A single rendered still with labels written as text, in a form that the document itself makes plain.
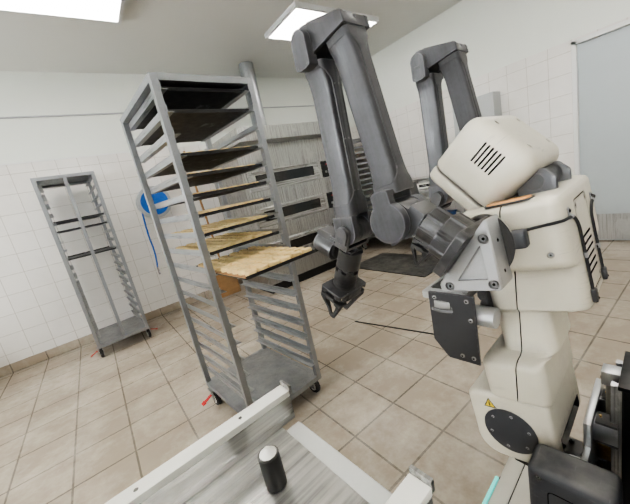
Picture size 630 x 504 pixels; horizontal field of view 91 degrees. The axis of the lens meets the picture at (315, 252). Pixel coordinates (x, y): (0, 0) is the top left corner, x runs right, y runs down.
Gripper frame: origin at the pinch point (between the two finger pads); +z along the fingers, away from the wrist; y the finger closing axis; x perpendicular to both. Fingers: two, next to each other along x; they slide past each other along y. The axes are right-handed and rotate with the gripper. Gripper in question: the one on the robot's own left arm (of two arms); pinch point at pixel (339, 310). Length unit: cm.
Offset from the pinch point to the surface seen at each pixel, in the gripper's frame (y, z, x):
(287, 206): -189, 110, -243
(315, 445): 28.9, -1.5, 20.8
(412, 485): 29.1, -15.6, 35.4
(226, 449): 40.3, -1.0, 11.6
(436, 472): -37, 85, 38
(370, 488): 29.1, -6.8, 31.4
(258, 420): 33.9, -1.9, 11.4
